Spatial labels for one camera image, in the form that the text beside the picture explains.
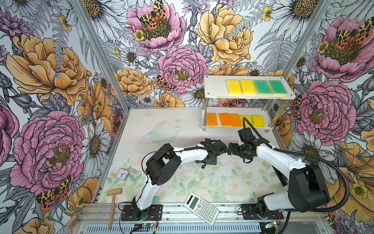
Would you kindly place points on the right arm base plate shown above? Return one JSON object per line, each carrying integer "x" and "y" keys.
{"x": 251, "y": 211}

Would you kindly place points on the aluminium front rail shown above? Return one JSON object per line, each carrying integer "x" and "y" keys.
{"x": 99, "y": 213}

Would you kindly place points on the yellow bottom sponge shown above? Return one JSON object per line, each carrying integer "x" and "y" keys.
{"x": 247, "y": 87}

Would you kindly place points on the yellow top stack sponge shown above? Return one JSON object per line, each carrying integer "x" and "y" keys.
{"x": 234, "y": 88}

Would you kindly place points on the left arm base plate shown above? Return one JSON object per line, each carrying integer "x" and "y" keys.
{"x": 132, "y": 213}

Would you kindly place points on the white scientific calculator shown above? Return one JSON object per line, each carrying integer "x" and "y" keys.
{"x": 204, "y": 210}

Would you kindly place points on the green circuit board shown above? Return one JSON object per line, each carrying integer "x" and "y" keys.
{"x": 145, "y": 227}

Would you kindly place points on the green scouring sponge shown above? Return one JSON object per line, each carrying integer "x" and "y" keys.
{"x": 277, "y": 88}

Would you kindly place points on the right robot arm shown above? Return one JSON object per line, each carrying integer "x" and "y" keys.
{"x": 306, "y": 187}

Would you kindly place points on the orange top sponge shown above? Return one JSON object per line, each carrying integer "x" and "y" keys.
{"x": 235, "y": 120}

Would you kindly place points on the orange sponge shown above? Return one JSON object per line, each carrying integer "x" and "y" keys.
{"x": 235, "y": 120}
{"x": 212, "y": 119}
{"x": 225, "y": 120}

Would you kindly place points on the wooden stick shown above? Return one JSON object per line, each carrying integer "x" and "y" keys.
{"x": 113, "y": 193}

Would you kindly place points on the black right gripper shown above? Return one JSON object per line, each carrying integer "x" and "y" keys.
{"x": 235, "y": 150}

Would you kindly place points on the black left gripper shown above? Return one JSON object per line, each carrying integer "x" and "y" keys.
{"x": 212, "y": 162}

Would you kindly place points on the small analog clock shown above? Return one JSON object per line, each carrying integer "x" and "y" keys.
{"x": 122, "y": 174}

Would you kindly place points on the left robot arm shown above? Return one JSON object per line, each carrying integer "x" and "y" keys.
{"x": 163, "y": 163}

